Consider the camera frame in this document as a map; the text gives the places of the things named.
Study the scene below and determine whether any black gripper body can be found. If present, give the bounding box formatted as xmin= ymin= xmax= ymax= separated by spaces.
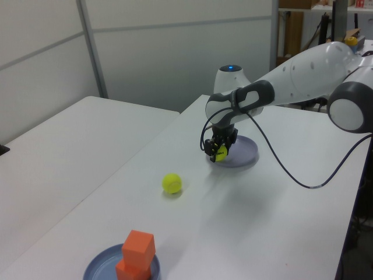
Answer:
xmin=212 ymin=125 xmax=237 ymax=141

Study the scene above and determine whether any yellow tennis ball black print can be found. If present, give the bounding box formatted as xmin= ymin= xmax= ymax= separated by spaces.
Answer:
xmin=215 ymin=145 xmax=228 ymax=162

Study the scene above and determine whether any plain yellow tennis ball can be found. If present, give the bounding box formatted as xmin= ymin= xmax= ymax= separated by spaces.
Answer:
xmin=161 ymin=173 xmax=184 ymax=195

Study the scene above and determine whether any orange foam cube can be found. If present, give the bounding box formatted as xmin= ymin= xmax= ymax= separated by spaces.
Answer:
xmin=121 ymin=229 xmax=156 ymax=271
xmin=115 ymin=258 xmax=152 ymax=280

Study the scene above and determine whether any purple plate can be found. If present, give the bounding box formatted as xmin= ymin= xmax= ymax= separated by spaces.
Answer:
xmin=208 ymin=135 xmax=259 ymax=169

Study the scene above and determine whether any brown cardboard box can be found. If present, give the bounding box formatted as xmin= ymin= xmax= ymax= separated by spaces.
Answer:
xmin=284 ymin=11 xmax=304 ymax=58

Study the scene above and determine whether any black monitor stand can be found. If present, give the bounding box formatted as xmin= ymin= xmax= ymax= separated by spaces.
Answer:
xmin=319 ymin=13 xmax=332 ymax=44

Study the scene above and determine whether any blue plate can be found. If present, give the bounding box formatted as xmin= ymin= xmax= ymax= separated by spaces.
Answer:
xmin=83 ymin=243 xmax=161 ymax=280

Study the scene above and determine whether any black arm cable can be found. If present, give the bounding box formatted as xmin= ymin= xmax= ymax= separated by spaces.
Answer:
xmin=199 ymin=106 xmax=373 ymax=190

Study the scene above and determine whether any grey partition post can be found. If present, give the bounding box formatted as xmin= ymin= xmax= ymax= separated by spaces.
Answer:
xmin=76 ymin=0 xmax=109 ymax=100
xmin=270 ymin=0 xmax=281 ymax=71

